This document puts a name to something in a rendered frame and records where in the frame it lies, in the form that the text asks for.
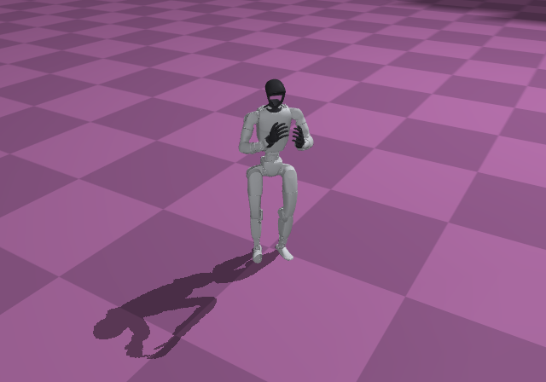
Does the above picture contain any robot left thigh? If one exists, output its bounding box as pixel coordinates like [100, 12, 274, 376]
[278, 163, 298, 221]

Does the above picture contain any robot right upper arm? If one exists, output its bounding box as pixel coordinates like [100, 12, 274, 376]
[239, 111, 259, 154]

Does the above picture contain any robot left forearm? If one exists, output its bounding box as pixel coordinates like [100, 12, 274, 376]
[294, 136, 314, 151]

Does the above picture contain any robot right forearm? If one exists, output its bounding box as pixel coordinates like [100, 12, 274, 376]
[239, 139, 269, 154]

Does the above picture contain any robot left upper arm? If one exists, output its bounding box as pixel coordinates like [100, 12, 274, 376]
[289, 107, 310, 139]

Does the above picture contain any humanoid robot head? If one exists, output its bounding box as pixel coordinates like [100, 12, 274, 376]
[264, 79, 286, 113]

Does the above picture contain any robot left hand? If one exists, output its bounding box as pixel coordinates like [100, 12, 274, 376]
[292, 126, 305, 148]

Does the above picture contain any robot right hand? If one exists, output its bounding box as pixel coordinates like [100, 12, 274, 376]
[265, 122, 289, 148]

